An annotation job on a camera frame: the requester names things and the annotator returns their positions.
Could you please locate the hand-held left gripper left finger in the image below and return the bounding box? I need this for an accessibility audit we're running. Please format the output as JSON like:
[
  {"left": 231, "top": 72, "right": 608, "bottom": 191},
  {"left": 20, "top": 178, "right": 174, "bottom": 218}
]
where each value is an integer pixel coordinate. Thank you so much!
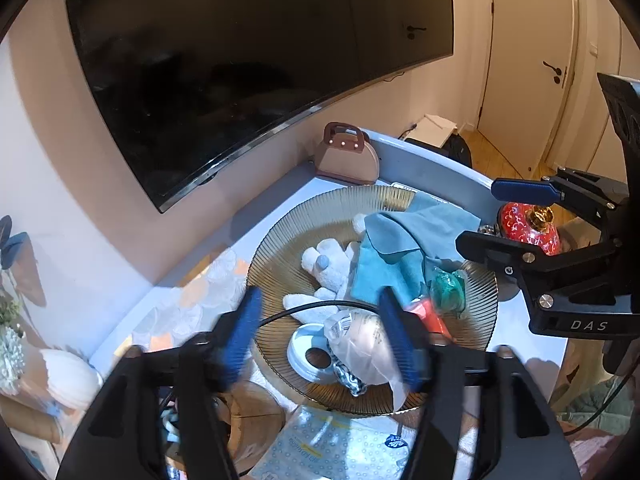
[{"left": 56, "top": 285, "right": 266, "bottom": 480}]

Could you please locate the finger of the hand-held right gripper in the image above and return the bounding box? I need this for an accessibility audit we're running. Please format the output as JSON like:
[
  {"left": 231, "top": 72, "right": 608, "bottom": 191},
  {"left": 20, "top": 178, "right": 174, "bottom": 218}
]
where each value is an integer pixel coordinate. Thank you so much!
[
  {"left": 491, "top": 167, "right": 630, "bottom": 241},
  {"left": 456, "top": 230, "right": 627, "bottom": 337}
]

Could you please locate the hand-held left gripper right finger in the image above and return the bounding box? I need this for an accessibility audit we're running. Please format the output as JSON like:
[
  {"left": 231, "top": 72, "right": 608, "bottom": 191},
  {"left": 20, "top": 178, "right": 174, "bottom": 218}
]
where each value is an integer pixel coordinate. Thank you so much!
[{"left": 377, "top": 287, "right": 583, "bottom": 480}]

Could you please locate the clear plastic bag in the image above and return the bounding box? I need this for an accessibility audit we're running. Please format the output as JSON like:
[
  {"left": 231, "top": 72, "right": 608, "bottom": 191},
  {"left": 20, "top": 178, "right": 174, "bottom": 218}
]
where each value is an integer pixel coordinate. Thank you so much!
[{"left": 322, "top": 310, "right": 416, "bottom": 413}]

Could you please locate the pale blue bottle lid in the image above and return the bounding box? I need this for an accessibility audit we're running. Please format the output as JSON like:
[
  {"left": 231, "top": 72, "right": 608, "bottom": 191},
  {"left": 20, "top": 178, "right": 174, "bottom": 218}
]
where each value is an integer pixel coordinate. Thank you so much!
[{"left": 286, "top": 323, "right": 341, "bottom": 383}]

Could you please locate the blue checkered fabric bow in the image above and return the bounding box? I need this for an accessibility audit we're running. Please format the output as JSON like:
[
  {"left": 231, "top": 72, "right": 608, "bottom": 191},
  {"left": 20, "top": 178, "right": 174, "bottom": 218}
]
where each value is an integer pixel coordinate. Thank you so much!
[{"left": 332, "top": 357, "right": 371, "bottom": 398}]

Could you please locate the grey-blue cloth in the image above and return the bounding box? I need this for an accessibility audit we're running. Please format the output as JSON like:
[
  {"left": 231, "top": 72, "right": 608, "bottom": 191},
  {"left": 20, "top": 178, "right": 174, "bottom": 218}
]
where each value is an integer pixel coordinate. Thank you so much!
[{"left": 364, "top": 192, "right": 481, "bottom": 263}]

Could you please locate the white plush rabbit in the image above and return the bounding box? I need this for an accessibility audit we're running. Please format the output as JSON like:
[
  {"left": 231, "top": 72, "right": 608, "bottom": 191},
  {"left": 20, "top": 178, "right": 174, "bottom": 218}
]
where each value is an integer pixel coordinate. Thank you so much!
[{"left": 282, "top": 239, "right": 363, "bottom": 323}]

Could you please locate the ribbed amber glass plate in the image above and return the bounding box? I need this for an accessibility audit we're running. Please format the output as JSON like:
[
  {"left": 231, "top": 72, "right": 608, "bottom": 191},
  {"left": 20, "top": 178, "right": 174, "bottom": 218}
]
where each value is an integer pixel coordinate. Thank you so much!
[{"left": 246, "top": 185, "right": 501, "bottom": 416}]

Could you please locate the red patterned ceramic jar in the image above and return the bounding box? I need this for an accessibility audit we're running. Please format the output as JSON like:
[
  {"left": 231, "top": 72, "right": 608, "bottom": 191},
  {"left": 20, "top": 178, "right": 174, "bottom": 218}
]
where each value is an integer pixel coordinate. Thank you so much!
[{"left": 497, "top": 201, "right": 561, "bottom": 257}]

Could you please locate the leaf patterned tablecloth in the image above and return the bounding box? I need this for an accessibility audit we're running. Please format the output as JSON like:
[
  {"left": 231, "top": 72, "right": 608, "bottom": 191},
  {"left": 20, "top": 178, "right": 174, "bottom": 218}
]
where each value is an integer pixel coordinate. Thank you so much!
[{"left": 87, "top": 245, "right": 571, "bottom": 480}]

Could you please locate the green item in clear wrap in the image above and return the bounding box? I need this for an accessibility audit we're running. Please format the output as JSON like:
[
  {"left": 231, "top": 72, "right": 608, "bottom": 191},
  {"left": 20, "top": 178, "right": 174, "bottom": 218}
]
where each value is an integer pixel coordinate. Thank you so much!
[{"left": 430, "top": 267, "right": 468, "bottom": 316}]

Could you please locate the black bag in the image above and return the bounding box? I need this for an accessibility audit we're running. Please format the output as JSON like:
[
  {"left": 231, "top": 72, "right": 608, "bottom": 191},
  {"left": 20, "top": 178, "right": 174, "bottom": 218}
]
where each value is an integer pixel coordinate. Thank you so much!
[{"left": 405, "top": 132, "right": 473, "bottom": 168}]

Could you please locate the round wooden board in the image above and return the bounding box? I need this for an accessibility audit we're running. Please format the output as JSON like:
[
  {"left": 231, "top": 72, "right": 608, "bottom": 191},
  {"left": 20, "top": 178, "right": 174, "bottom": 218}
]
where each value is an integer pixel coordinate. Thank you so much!
[{"left": 220, "top": 380, "right": 287, "bottom": 476}]

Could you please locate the white flat box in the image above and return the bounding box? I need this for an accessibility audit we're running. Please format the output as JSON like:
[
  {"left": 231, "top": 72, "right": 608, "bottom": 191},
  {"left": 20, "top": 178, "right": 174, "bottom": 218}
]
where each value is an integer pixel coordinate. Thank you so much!
[{"left": 402, "top": 114, "right": 458, "bottom": 146}]

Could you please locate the pale patterned packet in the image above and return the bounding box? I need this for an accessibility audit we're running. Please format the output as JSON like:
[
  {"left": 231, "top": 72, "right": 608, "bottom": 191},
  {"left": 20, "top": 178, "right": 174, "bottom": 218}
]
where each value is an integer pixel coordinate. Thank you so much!
[{"left": 250, "top": 405, "right": 418, "bottom": 480}]

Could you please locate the cream door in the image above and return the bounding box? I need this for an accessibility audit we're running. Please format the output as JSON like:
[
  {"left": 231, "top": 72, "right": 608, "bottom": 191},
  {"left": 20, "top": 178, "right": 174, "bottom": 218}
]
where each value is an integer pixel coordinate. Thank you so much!
[{"left": 477, "top": 0, "right": 581, "bottom": 171}]

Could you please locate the olive green quilted garment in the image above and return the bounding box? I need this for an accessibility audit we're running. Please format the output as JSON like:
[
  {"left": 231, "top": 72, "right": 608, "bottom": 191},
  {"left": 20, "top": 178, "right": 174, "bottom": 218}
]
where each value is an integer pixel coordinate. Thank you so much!
[{"left": 555, "top": 375, "right": 640, "bottom": 436}]

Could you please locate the brown handbag shaped box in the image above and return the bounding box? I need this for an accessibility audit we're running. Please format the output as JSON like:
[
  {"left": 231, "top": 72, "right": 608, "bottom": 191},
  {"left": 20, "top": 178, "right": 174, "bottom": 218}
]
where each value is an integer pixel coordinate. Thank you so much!
[{"left": 312, "top": 121, "right": 381, "bottom": 186}]

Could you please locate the white ribbed flower vase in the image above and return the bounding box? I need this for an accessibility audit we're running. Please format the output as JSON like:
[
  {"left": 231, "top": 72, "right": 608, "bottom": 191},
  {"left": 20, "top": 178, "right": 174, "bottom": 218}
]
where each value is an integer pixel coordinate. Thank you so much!
[{"left": 0, "top": 215, "right": 33, "bottom": 396}]

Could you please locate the black television screen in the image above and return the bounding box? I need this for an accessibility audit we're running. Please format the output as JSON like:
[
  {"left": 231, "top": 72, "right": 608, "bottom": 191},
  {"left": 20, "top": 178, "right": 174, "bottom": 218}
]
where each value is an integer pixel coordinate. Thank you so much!
[{"left": 62, "top": 0, "right": 455, "bottom": 214}]

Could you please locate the black cable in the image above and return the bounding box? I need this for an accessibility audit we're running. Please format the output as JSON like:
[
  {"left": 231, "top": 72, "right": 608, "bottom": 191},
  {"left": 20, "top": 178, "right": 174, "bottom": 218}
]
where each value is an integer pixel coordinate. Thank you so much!
[{"left": 257, "top": 299, "right": 388, "bottom": 331}]

